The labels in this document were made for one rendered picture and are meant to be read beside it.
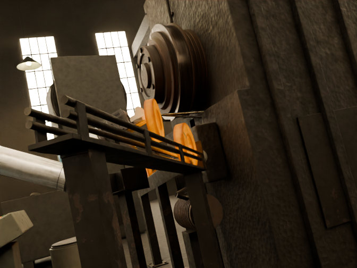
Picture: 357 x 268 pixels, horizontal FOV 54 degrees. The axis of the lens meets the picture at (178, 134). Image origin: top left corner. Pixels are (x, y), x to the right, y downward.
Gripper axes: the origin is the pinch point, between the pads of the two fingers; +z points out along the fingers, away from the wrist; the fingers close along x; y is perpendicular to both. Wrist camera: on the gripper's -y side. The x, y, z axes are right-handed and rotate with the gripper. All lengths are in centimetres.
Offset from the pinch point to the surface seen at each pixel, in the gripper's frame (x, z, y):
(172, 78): 27.6, 12.2, 16.8
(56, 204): 226, -159, 22
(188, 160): -10.1, 4.4, -20.9
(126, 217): 77, -50, -26
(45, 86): 911, -364, 477
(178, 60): 22.8, 18.2, 20.6
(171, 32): 28, 22, 35
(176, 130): -10.0, 5.5, -10.5
